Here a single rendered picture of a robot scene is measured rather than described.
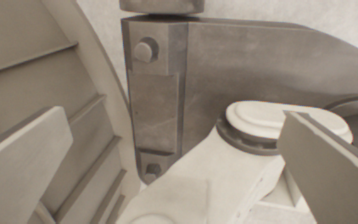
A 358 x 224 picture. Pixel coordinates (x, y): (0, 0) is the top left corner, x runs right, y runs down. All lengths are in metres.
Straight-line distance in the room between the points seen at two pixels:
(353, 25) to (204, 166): 0.54
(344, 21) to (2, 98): 0.84
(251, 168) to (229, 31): 0.27
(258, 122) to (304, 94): 0.19
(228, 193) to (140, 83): 0.33
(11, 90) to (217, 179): 0.49
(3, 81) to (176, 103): 0.39
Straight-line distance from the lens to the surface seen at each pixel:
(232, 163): 0.33
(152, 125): 0.54
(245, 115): 0.36
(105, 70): 0.73
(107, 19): 0.71
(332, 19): 0.68
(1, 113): 0.57
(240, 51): 0.46
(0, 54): 0.62
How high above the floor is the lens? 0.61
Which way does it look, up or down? 58 degrees down
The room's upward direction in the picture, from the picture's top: 159 degrees counter-clockwise
